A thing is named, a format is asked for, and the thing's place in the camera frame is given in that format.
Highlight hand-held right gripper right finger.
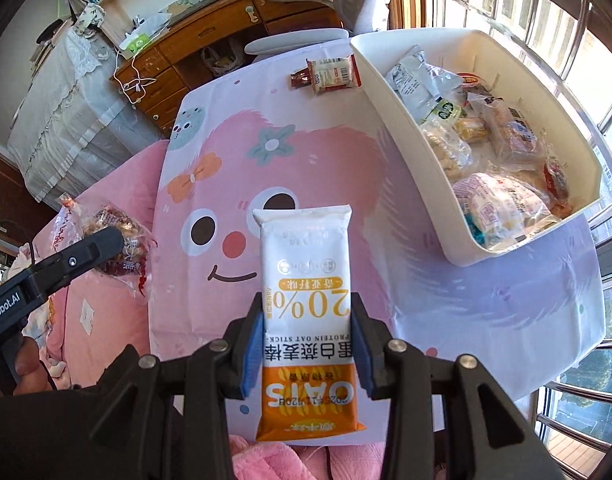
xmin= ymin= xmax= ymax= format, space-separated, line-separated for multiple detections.
xmin=351 ymin=292 xmax=561 ymax=480

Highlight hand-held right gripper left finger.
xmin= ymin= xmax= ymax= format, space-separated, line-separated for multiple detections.
xmin=88 ymin=292 xmax=265 ymax=480

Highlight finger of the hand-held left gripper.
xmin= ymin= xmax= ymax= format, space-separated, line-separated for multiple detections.
xmin=28 ymin=225 xmax=126 ymax=295

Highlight nut brittle clear packet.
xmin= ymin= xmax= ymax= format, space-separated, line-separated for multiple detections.
xmin=51 ymin=192 xmax=159 ymax=306

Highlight white and orange bar packet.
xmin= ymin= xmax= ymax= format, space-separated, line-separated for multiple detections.
xmin=252 ymin=204 xmax=367 ymax=443

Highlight blue snack packet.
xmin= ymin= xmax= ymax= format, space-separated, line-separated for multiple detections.
xmin=463 ymin=212 xmax=489 ymax=250

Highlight white plastic bin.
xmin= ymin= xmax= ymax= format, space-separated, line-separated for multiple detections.
xmin=350 ymin=30 xmax=602 ymax=267

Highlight purple printed bread packet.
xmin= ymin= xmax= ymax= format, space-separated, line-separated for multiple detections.
xmin=452 ymin=172 xmax=551 ymax=243

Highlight pale cookie clear packet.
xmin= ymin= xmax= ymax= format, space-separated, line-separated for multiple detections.
xmin=420 ymin=121 xmax=474 ymax=181

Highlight small yellow snack packet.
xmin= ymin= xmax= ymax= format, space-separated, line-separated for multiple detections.
xmin=455 ymin=117 xmax=490 ymax=143

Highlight small red snack packet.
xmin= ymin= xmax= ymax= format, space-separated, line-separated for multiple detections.
xmin=542 ymin=156 xmax=572 ymax=206

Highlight green label snack packet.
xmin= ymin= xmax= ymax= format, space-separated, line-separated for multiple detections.
xmin=425 ymin=100 xmax=465 ymax=123

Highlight orange pastry clear packet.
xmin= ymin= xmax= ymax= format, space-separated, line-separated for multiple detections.
xmin=488 ymin=105 xmax=547 ymax=163

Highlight white grey snack packet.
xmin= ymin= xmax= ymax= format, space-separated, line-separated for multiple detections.
xmin=384 ymin=45 xmax=457 ymax=121

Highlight red and white snack packet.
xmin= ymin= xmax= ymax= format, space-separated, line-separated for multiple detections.
xmin=306 ymin=55 xmax=361 ymax=96

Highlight orange label snack packet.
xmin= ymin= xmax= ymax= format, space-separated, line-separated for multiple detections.
xmin=458 ymin=72 xmax=491 ymax=92

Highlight person's left hand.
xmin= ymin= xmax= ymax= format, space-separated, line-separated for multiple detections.
xmin=11 ymin=337 xmax=48 ymax=398

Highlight pink blanket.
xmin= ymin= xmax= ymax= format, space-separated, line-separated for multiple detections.
xmin=36 ymin=139 xmax=171 ymax=391

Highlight pink fleece garment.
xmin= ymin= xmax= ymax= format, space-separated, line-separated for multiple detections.
xmin=230 ymin=432 xmax=387 ymax=480

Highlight dark wooden cabinet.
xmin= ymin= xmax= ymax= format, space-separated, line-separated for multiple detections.
xmin=0 ymin=142 xmax=54 ymax=241

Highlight cartoon printed tablecloth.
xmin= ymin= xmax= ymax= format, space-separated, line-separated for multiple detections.
xmin=148 ymin=30 xmax=606 ymax=433

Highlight green tissue box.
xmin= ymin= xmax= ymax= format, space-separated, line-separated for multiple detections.
xmin=121 ymin=32 xmax=152 ymax=58

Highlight patterned fabric cover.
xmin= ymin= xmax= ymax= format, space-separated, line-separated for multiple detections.
xmin=76 ymin=2 xmax=107 ymax=36

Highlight trash bin with plastic bag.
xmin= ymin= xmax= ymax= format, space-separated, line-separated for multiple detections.
xmin=201 ymin=45 xmax=247 ymax=78

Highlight wooden desk with drawers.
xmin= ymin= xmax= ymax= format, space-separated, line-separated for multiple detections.
xmin=111 ymin=0 xmax=344 ymax=136

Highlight grey office chair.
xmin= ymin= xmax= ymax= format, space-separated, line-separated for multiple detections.
xmin=243 ymin=0 xmax=391 ymax=56

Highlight white charger cable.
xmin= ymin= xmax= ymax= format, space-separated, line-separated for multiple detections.
xmin=111 ymin=47 xmax=159 ymax=106

